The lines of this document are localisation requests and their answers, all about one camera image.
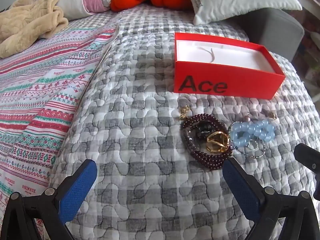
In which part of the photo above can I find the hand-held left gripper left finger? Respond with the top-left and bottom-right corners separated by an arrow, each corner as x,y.
4,159 -> 98,240

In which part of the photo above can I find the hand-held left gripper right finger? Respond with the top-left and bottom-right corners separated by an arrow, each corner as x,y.
222,157 -> 320,240

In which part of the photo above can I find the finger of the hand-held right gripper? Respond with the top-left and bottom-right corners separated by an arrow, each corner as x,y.
294,143 -> 320,201

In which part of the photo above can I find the thin multicolour beaded necklace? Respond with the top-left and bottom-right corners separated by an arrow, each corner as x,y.
230,140 -> 267,158

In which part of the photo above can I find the gold flower brooch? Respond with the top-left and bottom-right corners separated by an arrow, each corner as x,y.
207,130 -> 230,153

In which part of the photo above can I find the light blue bead bracelet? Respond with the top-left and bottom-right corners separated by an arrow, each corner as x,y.
229,120 -> 275,148

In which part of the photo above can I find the dark crystal hair clip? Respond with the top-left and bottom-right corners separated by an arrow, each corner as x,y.
184,122 -> 213,153

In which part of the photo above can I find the pearl pendant necklace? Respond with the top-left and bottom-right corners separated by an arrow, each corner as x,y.
244,110 -> 277,122

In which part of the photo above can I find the dark red bead bracelet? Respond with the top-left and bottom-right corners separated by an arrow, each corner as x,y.
181,114 -> 233,167

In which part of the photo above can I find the small gold clasp charm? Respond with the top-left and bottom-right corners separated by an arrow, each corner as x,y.
179,106 -> 191,121

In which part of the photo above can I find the red cardboard box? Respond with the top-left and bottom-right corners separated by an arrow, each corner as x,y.
174,32 -> 286,100

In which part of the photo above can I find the grey checked quilt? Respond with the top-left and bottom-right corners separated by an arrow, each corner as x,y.
49,4 -> 320,240

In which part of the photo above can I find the striped patterned bed sheet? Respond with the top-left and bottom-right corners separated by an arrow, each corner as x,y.
0,19 -> 119,240

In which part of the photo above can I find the cluttered white shelf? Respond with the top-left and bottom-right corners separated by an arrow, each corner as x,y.
292,0 -> 320,85

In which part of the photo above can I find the grey sofa armrest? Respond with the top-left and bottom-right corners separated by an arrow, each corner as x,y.
226,9 -> 305,62

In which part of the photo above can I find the beige fleece blanket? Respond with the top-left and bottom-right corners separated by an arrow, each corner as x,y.
0,0 -> 69,58

